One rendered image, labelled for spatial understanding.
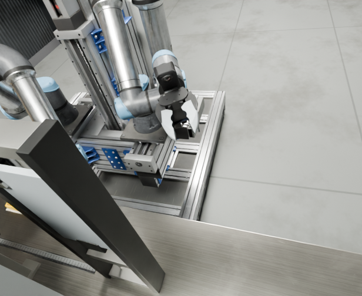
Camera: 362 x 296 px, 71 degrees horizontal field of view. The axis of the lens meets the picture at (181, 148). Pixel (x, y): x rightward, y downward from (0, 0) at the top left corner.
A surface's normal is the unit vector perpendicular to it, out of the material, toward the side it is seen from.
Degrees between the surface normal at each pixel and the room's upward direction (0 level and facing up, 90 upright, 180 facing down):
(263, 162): 0
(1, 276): 90
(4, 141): 0
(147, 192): 0
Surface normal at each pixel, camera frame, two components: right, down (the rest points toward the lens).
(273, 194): -0.17, -0.66
